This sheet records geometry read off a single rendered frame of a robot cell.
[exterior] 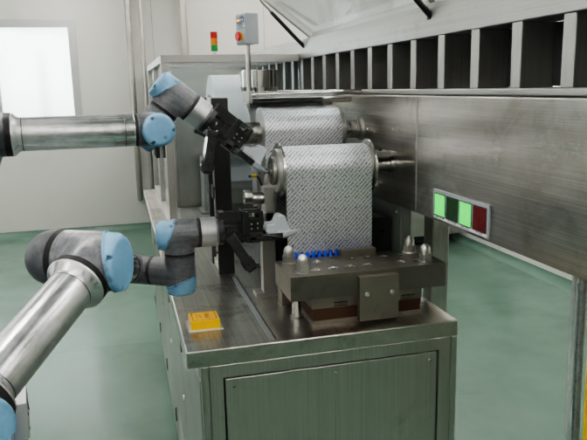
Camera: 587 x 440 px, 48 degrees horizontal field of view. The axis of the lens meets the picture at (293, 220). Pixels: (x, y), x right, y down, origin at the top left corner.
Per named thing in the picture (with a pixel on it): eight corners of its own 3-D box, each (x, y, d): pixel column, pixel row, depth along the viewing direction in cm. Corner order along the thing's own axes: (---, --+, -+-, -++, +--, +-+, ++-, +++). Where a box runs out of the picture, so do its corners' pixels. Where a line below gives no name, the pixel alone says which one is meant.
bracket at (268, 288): (251, 292, 186) (247, 185, 180) (273, 291, 188) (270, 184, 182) (254, 298, 181) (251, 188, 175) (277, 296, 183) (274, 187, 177)
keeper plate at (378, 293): (356, 319, 160) (356, 275, 158) (395, 314, 163) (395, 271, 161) (360, 322, 158) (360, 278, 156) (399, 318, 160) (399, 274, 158)
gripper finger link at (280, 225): (300, 214, 169) (265, 216, 167) (300, 237, 170) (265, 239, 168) (298, 212, 172) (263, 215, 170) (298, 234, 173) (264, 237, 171)
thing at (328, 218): (287, 259, 174) (286, 189, 171) (370, 251, 180) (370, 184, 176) (288, 259, 174) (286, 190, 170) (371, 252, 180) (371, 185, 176)
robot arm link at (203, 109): (184, 120, 165) (181, 119, 173) (199, 132, 166) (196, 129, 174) (202, 96, 165) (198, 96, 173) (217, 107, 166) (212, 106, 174)
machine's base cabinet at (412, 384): (156, 335, 402) (148, 195, 385) (260, 323, 418) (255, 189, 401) (215, 693, 163) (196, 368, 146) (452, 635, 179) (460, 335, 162)
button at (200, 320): (188, 321, 164) (188, 312, 163) (216, 319, 165) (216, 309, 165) (191, 332, 157) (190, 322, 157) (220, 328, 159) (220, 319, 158)
